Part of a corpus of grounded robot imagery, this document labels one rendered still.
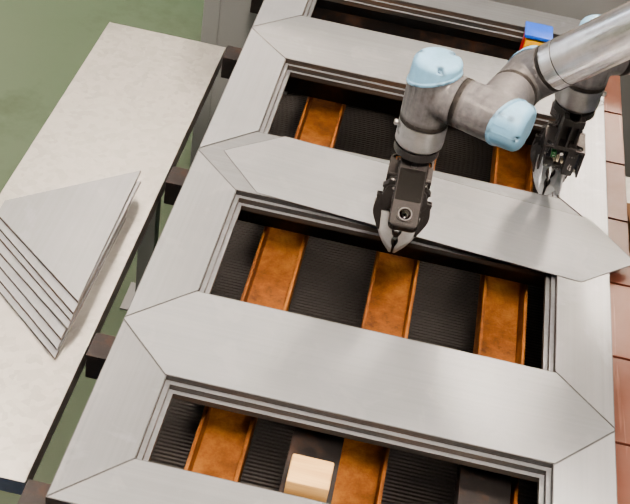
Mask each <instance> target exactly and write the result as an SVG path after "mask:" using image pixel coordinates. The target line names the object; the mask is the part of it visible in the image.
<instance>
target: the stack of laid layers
mask: <svg viewBox="0 0 630 504"><path fill-rule="evenodd" d="M326 1H331V2H335V3H340V4H344V5H349V6H354V7H358V8H363V9H368V10H372V11H377V12H381V13H386V14H391V15H395V16H400V17H405V18H409V19H414V20H419V21H423V22H428V23H432V24H437V25H442V26H446V27H451V28H456V29H460V30H465V31H470V32H474V33H479V34H483V35H488V36H493V37H497V38H502V39H507V40H511V41H516V42H521V41H522V38H523V34H524V31H525V28H524V27H519V26H514V25H510V24H505V23H501V22H496V21H491V20H487V19H482V18H477V17H473V16H468V15H463V14H459V13H454V12H449V11H445V10H440V9H436V8H431V7H426V6H422V5H417V4H412V3H408V2H403V1H398V0H326ZM285 59H286V58H285ZM289 77H295V78H300V79H304V80H309V81H313V82H318V83H322V84H327V85H332V86H336V87H341V88H345V89H350V90H354V91H359V92H364V93H368V94H373V95H377V96H382V97H386V98H391V99H396V100H400V101H403V97H404V92H405V88H406V85H405V84H400V83H396V82H391V81H387V80H382V79H377V78H373V77H368V76H364V75H359V74H355V73H350V72H345V71H341V70H336V69H332V68H327V67H322V66H318V65H313V64H309V63H304V62H299V61H295V60H290V59H286V60H285V63H284V65H283V68H282V71H281V73H280V76H279V79H278V81H277V84H276V86H275V89H274V92H273V94H272V97H271V100H270V102H269V105H268V108H267V110H266V113H265V116H264V118H263V121H262V124H261V126H260V129H259V131H256V132H253V133H249V134H246V135H242V136H239V137H235V138H232V139H228V140H225V141H221V142H218V143H214V144H211V145H207V146H204V147H200V148H199V149H198V150H199V151H200V152H201V153H202V154H203V155H204V156H205V157H206V158H207V159H208V161H209V162H210V163H211V164H212V165H213V166H214V167H215V168H216V169H217V170H218V171H219V172H220V174H221V175H222V176H223V177H224V178H225V179H226V180H227V181H228V182H229V183H230V184H231V185H232V186H233V188H234V189H235V190H236V192H235V195H234V198H233V200H232V203H231V206H230V208H229V211H228V214H227V216H226V219H225V222H224V224H223V227H222V230H221V232H220V235H219V238H218V240H217V243H216V245H215V248H214V251H213V253H212V256H211V259H210V261H209V264H208V267H207V269H206V272H205V275H204V277H203V280H202V283H201V285H200V288H199V290H198V291H199V292H204V293H208V294H210V293H211V291H212V288H213V285H214V282H215V280H216V277H217V274H218V272H219V269H220V266H221V263H222V261H223V258H224V255H225V252H226V250H227V247H228V244H229V241H230V239H231V236H232V233H233V230H234V228H235V225H236V222H237V219H238V217H239V214H240V211H241V210H243V211H248V212H252V213H257V214H261V215H266V216H270V217H275V218H279V219H283V220H288V221H292V222H297V223H301V224H306V225H310V226H315V227H319V228H324V229H328V230H333V231H337V232H342V233H346V234H351V235H355V236H359V237H364V238H368V239H373V240H377V241H382V240H381V238H380V235H379V232H378V229H377V227H376V226H374V225H371V224H367V223H364V222H360V221H356V220H353V219H349V218H346V217H342V216H338V215H335V214H331V213H328V212H324V211H320V210H317V209H313V208H310V207H306V206H302V205H299V204H295V203H292V202H288V201H284V200H281V199H277V198H274V197H270V196H266V195H263V194H259V193H256V191H255V190H254V189H253V188H252V186H251V185H250V184H249V182H248V181H247V180H246V179H245V177H244V176H243V175H242V174H241V172H240V171H239V170H238V169H237V167H236V166H235V165H234V164H233V162H232V161H231V160H230V158H229V157H228V156H227V155H226V153H225V152H224V150H226V149H230V148H235V147H239V146H244V145H248V144H252V143H257V142H261V141H266V140H270V139H274V138H279V137H280V136H276V135H271V134H269V132H270V129H271V126H272V123H273V121H274V118H275V115H276V112H277V110H278V107H279V104H280V101H281V99H282V96H283V93H284V90H285V88H286V85H287V82H288V79H289ZM433 176H434V177H437V178H441V179H445V180H448V181H452V182H456V183H460V184H463V185H467V186H471V187H474V188H478V189H482V190H485V191H489V192H493V193H496V194H500V195H504V196H508V197H511V198H515V199H519V200H523V201H526V202H530V203H534V204H538V205H541V206H545V207H549V208H553V209H556V210H560V211H564V212H568V213H571V214H575V215H579V216H581V215H580V214H578V213H577V212H576V211H575V210H574V209H572V208H571V207H570V206H569V205H568V204H566V203H565V202H564V201H563V200H562V199H560V198H559V195H556V192H555V191H554V192H552V193H551V194H549V195H543V194H538V193H534V192H529V191H525V190H520V189H516V188H511V187H507V186H502V185H497V184H493V183H488V182H484V181H479V180H475V179H470V178H466V177H461V176H457V175H452V174H448V173H443V172H439V171H434V170H433ZM405 247H409V248H413V249H418V250H422V251H427V252H431V253H436V254H440V255H444V256H449V257H453V258H458V259H462V260H467V261H471V262H476V263H480V264H485V265H489V266H494V267H498V268H503V269H507V270H512V271H516V272H520V273H525V274H529V275H534V276H538V277H543V278H544V300H543V330H542V361H541V369H543V370H548V371H552V372H556V371H555V353H556V303H557V276H556V275H552V274H549V273H545V272H541V271H538V270H534V269H530V268H527V267H523V266H519V265H516V264H512V263H508V262H505V261H501V260H497V259H493V258H490V257H486V256H483V255H479V254H475V253H472V252H468V251H464V250H461V249H457V248H454V247H450V246H446V245H443V244H440V243H436V242H432V241H428V240H425V239H421V238H418V237H414V239H413V240H412V241H411V242H410V243H409V244H407V245H406V246H405ZM172 398H173V399H178V400H182V401H186V402H191V403H195V404H199V405H204V406H208V407H212V408H217V409H221V410H225V411H230V412H234V413H238V414H243V415H247V416H251V417H256V418H260V419H264V420H269V421H273V422H277V423H282V424H286V425H290V426H295V427H299V428H303V429H308V430H312V431H316V432H321V433H325V434H329V435H334V436H338V437H342V438H347V439H351V440H355V441H360V442H364V443H368V444H373V445H377V446H381V447H386V448H390V449H394V450H399V451H403V452H407V453H412V454H416V455H420V456H425V457H429V458H433V459H438V460H442V461H446V462H451V463H455V464H459V465H464V466H468V467H472V468H477V469H481V470H485V471H490V472H494V473H499V474H503V475H507V476H512V477H516V478H520V479H525V480H529V481H533V482H538V483H537V504H553V465H555V464H552V463H548V462H543V461H539V460H535V459H530V458H526V457H522V456H517V455H513V454H508V453H504V452H500V451H495V450H491V449H487V448H482V447H478V446H474V445H469V444H465V443H461V442H456V441H452V440H448V439H443V438H439V437H435V436H430V435H426V434H421V433H417V432H413V431H408V430H404V429H400V428H395V427H391V426H387V425H382V424H378V423H374V422H369V421H365V420H361V419H356V418H352V417H348V416H343V415H339V414H334V413H330V412H326V411H321V410H317V409H313V408H308V407H304V406H300V405H295V404H291V403H287V402H282V401H278V400H274V399H269V398H265V397H261V396H256V395H252V394H247V393H243V392H239V391H234V390H230V389H226V388H221V387H217V386H213V385H208V384H204V383H200V382H195V381H191V380H187V379H182V378H178V377H174V376H169V375H166V378H165V381H164V383H163V386H162V389H161V391H160V394H159V397H158V399H157V402H156V404H155V407H154V410H153V412H152V415H151V418H150V420H149V423H148V426H147V428H146V431H145V434H144V436H143V439H142V442H141V444H140V447H139V450H138V452H137V455H136V457H135V458H136V459H140V460H145V461H150V458H151V455H152V453H153V450H154V447H155V444H156V442H157V439H158V436H159V433H160V431H161V428H162V425H163V422H164V420H165V417H166V414H167V411H168V409H169V406H170V403H171V401H172ZM135 458H134V459H135Z"/></svg>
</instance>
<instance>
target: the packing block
mask: <svg viewBox="0 0 630 504"><path fill-rule="evenodd" d="M333 468H334V463H333V462H329V461H324V460H320V459H316V458H311V457H307V456H303V455H299V454H293V455H292V458H291V462H290V467H289V471H288V475H287V479H286V483H285V488H284V493H286V494H291V495H295V496H299V497H304V498H308V499H312V500H316V501H321V502H325V503H326V500H327V496H328V492H329V488H330V483H331V478H332V473H333Z"/></svg>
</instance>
